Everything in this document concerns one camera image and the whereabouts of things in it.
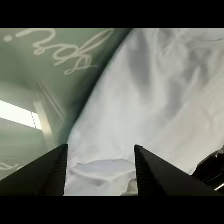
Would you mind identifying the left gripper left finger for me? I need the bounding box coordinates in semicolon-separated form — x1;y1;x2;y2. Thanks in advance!
0;143;69;197

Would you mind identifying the white shirt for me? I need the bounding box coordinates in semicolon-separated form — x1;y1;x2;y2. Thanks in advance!
63;27;224;197

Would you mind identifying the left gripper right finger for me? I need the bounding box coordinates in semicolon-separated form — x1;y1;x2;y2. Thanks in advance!
133;144;224;197

